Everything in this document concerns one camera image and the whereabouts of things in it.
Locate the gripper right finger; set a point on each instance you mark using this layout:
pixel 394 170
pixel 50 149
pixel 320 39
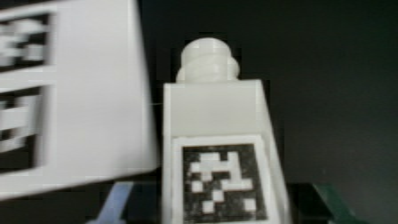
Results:
pixel 341 214

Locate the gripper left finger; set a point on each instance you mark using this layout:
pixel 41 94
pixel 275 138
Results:
pixel 114 204

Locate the white table leg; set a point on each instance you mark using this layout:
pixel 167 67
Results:
pixel 222 182

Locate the white sheet with AprilTags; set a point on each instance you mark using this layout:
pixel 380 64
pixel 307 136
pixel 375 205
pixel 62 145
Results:
pixel 76 133

